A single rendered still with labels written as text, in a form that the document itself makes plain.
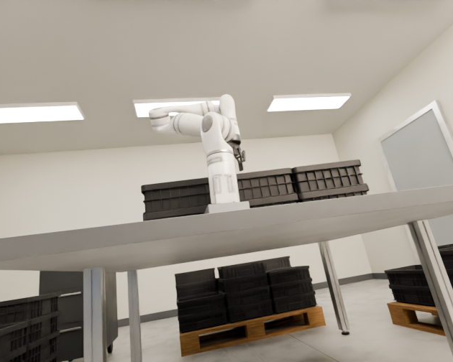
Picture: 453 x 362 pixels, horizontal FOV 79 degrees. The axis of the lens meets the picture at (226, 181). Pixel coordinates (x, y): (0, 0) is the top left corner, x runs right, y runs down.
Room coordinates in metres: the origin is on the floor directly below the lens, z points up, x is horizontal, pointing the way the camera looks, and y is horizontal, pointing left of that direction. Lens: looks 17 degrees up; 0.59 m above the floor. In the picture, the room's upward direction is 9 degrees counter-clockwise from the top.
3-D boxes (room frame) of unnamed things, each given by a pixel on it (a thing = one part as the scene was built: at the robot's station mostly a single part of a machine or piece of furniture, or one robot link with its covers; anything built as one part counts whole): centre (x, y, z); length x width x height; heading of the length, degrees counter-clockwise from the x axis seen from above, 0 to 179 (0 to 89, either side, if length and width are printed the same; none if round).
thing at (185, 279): (2.97, 0.47, 0.37); 0.40 x 0.30 x 0.45; 102
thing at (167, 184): (1.20, 0.20, 0.92); 0.40 x 0.30 x 0.02; 7
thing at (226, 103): (1.14, -0.06, 1.27); 0.09 x 0.07 x 0.15; 5
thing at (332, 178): (1.28, -0.39, 0.87); 0.40 x 0.30 x 0.11; 7
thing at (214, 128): (0.87, 0.01, 1.01); 0.09 x 0.09 x 0.17; 47
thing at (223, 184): (0.87, 0.01, 0.85); 0.09 x 0.09 x 0.17; 4
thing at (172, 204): (1.20, 0.20, 0.87); 0.40 x 0.30 x 0.11; 7
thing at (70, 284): (2.55, 1.40, 0.45); 0.62 x 0.45 x 0.90; 12
